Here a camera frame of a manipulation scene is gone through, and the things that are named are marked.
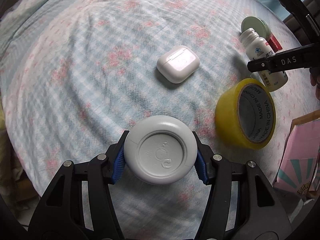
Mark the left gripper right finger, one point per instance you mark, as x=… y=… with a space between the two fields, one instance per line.
x=259 y=212

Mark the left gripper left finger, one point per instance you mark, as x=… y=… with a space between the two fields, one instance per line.
x=77 y=203

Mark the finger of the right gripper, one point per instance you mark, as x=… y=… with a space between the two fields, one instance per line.
x=302 y=57

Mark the red carton box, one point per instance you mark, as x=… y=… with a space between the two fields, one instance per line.
x=274 y=44

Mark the small green cream jar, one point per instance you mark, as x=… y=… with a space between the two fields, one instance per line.
x=258 y=25

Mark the yellow tape roll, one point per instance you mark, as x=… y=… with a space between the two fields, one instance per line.
x=245 y=115

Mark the small white round jar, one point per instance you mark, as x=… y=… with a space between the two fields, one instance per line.
x=160 y=150

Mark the white earbuds case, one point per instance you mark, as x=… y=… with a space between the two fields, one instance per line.
x=178 y=64

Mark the brown cardboard box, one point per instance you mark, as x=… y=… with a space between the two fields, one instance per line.
x=299 y=168

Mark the checkered floral bed sheet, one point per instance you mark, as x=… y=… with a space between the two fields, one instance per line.
x=75 y=74

